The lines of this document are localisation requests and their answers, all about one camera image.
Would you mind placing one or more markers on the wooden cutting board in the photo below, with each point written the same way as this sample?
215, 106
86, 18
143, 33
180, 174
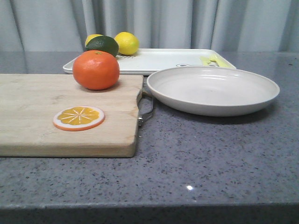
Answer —
29, 102

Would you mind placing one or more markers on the yellow lemon right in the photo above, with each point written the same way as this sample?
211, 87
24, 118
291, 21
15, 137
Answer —
128, 43

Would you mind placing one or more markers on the yellow lemon left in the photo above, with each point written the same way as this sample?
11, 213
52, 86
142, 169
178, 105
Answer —
90, 37

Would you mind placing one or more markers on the orange fruit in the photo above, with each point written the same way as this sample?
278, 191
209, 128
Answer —
96, 70

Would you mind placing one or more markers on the grey curtain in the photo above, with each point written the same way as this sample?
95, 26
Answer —
220, 25

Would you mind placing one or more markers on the green lime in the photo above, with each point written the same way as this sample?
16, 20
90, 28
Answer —
103, 43

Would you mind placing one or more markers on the white rectangular tray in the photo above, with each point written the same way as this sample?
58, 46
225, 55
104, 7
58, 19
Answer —
148, 61

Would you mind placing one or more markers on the yellow lemon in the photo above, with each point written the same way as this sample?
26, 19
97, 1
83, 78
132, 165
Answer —
90, 37
128, 43

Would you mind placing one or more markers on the metal cutting board handle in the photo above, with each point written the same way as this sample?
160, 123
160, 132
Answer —
145, 105

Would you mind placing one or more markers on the orange slice toy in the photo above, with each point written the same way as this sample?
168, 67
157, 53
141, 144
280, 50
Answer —
78, 118

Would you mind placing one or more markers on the beige round plate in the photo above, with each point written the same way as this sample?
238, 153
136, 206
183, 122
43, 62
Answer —
212, 91

